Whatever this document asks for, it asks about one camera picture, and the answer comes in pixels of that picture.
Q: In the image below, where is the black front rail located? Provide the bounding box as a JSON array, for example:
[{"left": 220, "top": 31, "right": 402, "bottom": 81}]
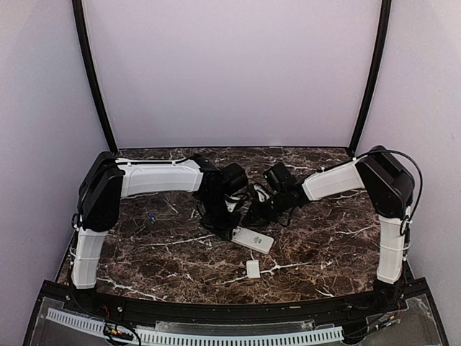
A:
[{"left": 64, "top": 290, "right": 405, "bottom": 326}]

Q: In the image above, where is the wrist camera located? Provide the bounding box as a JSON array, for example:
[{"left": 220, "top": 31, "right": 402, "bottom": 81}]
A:
[
  {"left": 225, "top": 196, "right": 248, "bottom": 213},
  {"left": 252, "top": 183, "right": 273, "bottom": 203}
]

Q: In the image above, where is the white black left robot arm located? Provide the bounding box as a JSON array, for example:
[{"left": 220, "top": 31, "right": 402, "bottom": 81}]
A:
[{"left": 71, "top": 151, "right": 248, "bottom": 314}]

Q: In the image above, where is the white slotted cable duct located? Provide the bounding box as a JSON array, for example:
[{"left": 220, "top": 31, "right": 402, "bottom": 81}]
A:
[{"left": 46, "top": 308, "right": 344, "bottom": 345}]

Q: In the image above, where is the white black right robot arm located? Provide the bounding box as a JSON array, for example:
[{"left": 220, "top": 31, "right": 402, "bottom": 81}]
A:
[{"left": 241, "top": 146, "right": 423, "bottom": 284}]

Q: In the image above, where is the black right corner frame post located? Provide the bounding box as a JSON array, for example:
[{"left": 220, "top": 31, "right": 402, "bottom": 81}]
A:
[{"left": 346, "top": 0, "right": 392, "bottom": 157}]

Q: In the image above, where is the white remote control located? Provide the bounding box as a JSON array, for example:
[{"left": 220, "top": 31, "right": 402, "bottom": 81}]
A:
[{"left": 231, "top": 227, "right": 274, "bottom": 254}]

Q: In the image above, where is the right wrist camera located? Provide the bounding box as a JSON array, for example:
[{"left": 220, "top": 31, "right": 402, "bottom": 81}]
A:
[{"left": 252, "top": 183, "right": 273, "bottom": 203}]

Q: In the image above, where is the white battery cover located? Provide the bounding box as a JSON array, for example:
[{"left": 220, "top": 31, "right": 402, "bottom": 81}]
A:
[{"left": 246, "top": 260, "right": 261, "bottom": 279}]

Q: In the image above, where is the black corner frame post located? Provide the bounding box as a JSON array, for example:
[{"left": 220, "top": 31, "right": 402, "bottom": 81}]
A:
[
  {"left": 346, "top": 0, "right": 392, "bottom": 157},
  {"left": 71, "top": 0, "right": 118, "bottom": 154}
]

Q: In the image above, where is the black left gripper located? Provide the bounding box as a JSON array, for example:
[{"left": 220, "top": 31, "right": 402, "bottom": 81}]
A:
[{"left": 200, "top": 192, "right": 242, "bottom": 241}]

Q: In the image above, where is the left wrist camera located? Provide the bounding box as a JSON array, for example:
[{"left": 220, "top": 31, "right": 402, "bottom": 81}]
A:
[{"left": 225, "top": 196, "right": 248, "bottom": 213}]

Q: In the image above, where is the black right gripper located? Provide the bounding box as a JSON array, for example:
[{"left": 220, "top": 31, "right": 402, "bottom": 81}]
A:
[{"left": 241, "top": 190, "right": 289, "bottom": 226}]

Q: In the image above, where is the black left corner frame post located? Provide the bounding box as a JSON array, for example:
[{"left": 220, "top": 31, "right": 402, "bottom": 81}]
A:
[{"left": 71, "top": 0, "right": 118, "bottom": 154}]

